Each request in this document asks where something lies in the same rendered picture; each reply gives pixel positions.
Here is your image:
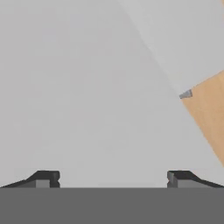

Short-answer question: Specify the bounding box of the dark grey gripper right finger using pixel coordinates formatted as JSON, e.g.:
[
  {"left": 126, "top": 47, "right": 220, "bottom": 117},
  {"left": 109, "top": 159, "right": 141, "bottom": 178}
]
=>
[{"left": 166, "top": 170, "right": 224, "bottom": 189}]

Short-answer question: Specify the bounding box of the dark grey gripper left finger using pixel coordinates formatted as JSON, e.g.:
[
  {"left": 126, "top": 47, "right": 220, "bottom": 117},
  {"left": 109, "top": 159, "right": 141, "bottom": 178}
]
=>
[{"left": 0, "top": 170, "right": 61, "bottom": 189}]

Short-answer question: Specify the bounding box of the light grey counter cabinet front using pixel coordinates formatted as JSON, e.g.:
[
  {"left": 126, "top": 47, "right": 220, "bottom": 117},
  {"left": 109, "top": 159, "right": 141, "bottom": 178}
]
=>
[{"left": 116, "top": 0, "right": 224, "bottom": 100}]

